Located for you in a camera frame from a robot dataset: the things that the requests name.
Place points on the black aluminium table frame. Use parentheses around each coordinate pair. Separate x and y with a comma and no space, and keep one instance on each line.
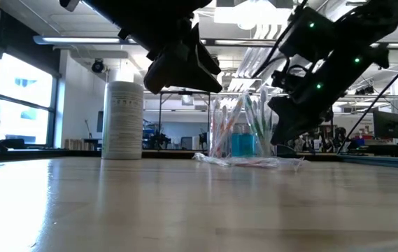
(44,153)

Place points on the pink toothbrush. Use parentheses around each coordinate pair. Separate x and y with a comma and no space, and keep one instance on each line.
(216,120)

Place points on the white ceiling light panel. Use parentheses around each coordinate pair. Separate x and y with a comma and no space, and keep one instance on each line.
(251,15)

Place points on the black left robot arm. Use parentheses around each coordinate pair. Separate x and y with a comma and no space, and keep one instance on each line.
(132,17)

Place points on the black computer monitor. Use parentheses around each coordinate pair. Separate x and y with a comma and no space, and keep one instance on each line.
(387,124)

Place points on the blue mouthwash bottle white cap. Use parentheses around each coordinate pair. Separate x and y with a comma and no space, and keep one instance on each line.
(249,145)
(237,145)

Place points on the white wipes canister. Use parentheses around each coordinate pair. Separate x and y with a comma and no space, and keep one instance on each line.
(123,122)

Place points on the clear cup with toothbrushes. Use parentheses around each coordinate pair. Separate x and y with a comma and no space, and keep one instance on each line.
(184,93)

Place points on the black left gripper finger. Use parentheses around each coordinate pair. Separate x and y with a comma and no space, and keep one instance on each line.
(177,75)
(204,56)

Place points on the low wooden shelf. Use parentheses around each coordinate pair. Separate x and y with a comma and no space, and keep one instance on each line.
(81,144)

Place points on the black ceiling dome camera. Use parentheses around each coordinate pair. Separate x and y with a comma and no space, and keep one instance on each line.
(97,66)

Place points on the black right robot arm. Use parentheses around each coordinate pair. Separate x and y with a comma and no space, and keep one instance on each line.
(366,21)

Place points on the large window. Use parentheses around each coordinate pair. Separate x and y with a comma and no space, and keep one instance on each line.
(20,119)

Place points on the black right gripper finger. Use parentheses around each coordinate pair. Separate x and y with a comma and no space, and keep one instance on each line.
(296,127)
(289,108)

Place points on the clear acrylic organizer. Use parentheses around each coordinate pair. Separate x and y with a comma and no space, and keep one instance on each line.
(228,148)

